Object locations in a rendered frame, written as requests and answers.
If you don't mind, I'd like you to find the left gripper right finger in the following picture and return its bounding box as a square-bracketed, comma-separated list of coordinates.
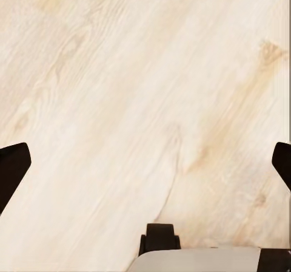
[272, 142, 291, 191]

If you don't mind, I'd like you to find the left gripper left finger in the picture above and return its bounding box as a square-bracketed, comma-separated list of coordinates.
[0, 142, 32, 215]

